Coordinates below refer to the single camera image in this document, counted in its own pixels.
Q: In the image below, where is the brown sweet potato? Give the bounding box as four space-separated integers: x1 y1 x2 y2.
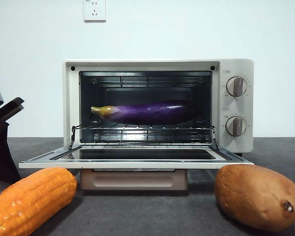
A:
214 164 295 233

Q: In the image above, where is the orange corn cob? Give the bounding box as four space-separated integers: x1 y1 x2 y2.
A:
0 167 78 236

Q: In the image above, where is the cream Toshiba toaster oven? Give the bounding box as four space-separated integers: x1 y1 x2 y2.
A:
62 58 255 170

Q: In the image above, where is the white wall socket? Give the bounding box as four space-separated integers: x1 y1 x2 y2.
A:
83 0 107 23

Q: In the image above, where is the purple eggplant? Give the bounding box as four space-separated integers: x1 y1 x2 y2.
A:
90 99 202 125

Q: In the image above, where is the cream oven knob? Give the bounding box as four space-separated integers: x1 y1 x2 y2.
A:
225 116 247 137
225 76 248 97

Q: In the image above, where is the glass oven door with handle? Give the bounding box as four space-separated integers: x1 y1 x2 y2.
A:
18 144 255 191

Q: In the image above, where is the metal wire oven rack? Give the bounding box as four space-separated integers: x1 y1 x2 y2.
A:
71 123 216 131

